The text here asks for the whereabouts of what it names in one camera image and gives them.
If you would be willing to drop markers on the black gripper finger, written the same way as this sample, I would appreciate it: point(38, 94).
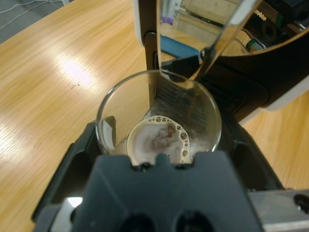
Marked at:
point(251, 159)
point(72, 169)

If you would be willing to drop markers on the clear drinking glass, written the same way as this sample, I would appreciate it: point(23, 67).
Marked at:
point(120, 116)

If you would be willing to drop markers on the white capsule coffee machine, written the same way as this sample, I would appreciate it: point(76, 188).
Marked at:
point(217, 48)

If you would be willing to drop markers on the brown foamy coffee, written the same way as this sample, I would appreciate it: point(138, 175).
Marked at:
point(157, 142)

